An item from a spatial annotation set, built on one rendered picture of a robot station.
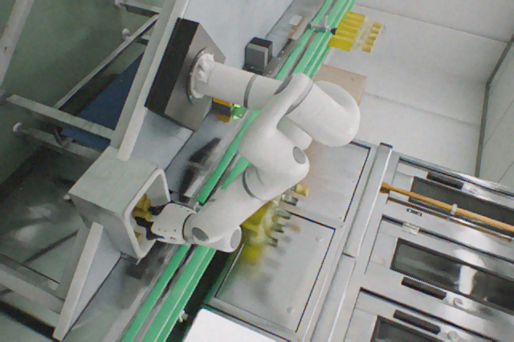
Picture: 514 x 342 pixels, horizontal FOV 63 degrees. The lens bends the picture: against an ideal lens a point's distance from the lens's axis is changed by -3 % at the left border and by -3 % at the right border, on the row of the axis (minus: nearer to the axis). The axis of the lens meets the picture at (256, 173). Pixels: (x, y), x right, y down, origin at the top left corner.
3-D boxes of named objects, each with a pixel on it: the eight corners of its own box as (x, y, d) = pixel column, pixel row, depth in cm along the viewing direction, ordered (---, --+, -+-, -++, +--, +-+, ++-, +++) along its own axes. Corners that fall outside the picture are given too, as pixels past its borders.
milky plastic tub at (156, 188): (116, 250, 119) (141, 262, 117) (94, 203, 101) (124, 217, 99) (148, 203, 129) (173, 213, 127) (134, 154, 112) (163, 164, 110)
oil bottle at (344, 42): (313, 42, 209) (369, 58, 202) (314, 32, 205) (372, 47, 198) (316, 36, 212) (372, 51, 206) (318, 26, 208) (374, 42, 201)
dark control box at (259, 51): (244, 63, 167) (264, 69, 165) (244, 46, 161) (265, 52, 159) (253, 52, 172) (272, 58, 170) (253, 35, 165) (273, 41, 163)
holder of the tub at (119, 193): (119, 258, 123) (141, 268, 121) (93, 203, 102) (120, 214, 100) (150, 213, 133) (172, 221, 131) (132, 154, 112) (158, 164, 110)
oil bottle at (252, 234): (200, 225, 141) (259, 250, 136) (198, 217, 136) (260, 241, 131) (208, 213, 144) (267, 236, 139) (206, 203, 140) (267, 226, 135)
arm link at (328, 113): (307, 66, 93) (335, 56, 79) (351, 105, 97) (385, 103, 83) (269, 115, 92) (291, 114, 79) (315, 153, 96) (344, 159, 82)
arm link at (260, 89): (262, 76, 120) (316, 93, 117) (246, 120, 121) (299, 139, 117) (254, 66, 111) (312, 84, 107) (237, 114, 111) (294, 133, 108)
